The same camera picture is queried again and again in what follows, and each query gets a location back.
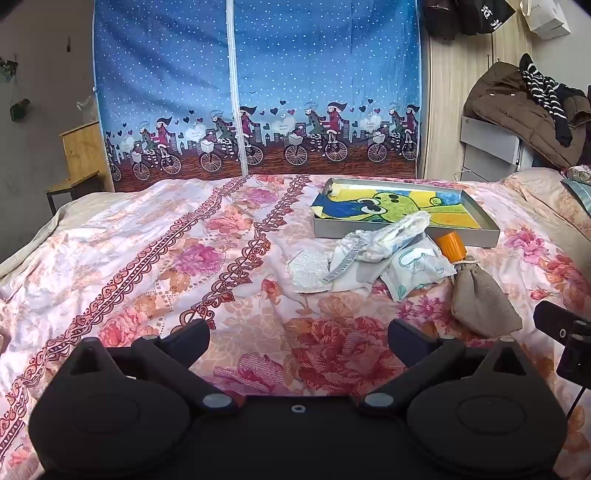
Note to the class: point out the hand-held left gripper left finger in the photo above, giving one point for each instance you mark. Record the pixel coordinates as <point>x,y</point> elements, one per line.
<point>196,337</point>

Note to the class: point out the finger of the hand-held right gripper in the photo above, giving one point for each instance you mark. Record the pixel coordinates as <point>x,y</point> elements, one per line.
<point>556,321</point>

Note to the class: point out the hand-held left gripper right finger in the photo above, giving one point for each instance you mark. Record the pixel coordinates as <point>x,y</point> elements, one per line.
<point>402,336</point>

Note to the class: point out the white printed soft packet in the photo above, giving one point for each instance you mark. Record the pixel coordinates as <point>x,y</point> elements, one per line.
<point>415,270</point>

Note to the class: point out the white cloth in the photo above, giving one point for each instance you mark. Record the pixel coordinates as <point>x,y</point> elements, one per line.
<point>383,240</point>

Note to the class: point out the orange plastic cup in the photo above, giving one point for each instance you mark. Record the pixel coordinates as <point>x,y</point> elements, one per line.
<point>451,247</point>

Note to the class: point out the grey shallow cardboard box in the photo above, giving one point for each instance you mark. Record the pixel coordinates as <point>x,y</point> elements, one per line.
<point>480,237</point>

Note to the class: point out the pink floral bed quilt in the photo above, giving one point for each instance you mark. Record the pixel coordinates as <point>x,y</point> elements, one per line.
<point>138,258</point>

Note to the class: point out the beige bed cover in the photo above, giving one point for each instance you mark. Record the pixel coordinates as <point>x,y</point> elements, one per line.
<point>545,198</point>

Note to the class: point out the blue-grey pillow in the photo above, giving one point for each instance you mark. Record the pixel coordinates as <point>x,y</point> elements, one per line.
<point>579,191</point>

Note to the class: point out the floral pillow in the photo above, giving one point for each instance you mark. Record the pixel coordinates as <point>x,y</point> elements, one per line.
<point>581,173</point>

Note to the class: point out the white cabinet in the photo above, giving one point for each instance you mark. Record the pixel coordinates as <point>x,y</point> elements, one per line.
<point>489,143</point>

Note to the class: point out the dark-framed wooden stool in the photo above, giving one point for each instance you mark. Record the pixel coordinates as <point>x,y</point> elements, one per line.
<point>69,184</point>

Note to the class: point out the wooden cabinet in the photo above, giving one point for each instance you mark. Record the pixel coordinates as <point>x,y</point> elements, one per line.
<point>85,147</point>

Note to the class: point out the brown padded jacket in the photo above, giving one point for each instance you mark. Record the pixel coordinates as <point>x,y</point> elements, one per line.
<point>503,106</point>

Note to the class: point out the black white striped garment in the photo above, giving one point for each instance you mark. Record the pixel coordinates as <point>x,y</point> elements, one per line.
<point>545,92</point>

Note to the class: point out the white plastic bag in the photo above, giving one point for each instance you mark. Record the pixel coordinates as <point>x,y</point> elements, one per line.
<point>87,110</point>

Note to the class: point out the blue printed fabric wardrobe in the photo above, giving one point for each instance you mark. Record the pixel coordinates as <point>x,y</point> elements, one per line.
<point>184,69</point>

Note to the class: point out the light wooden wardrobe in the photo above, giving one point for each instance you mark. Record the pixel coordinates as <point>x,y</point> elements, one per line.
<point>448,69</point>

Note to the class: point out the hanging potted plant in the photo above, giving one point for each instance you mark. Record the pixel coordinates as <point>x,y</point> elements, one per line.
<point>19,111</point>
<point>7,69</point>

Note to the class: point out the white paper bag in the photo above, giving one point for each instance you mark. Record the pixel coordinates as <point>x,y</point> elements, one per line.
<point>547,18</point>

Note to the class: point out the black hanging bags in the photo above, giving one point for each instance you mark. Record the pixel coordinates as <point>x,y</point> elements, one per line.
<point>461,16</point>

